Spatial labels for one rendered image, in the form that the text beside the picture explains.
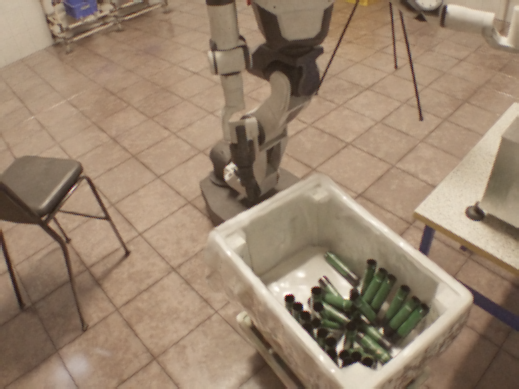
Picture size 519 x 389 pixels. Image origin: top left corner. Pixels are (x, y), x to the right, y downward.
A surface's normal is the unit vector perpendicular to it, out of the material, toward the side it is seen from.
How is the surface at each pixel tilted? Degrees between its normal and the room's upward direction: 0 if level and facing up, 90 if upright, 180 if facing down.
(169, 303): 0
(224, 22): 91
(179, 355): 0
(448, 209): 0
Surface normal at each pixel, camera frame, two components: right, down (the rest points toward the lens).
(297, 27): 0.19, 0.65
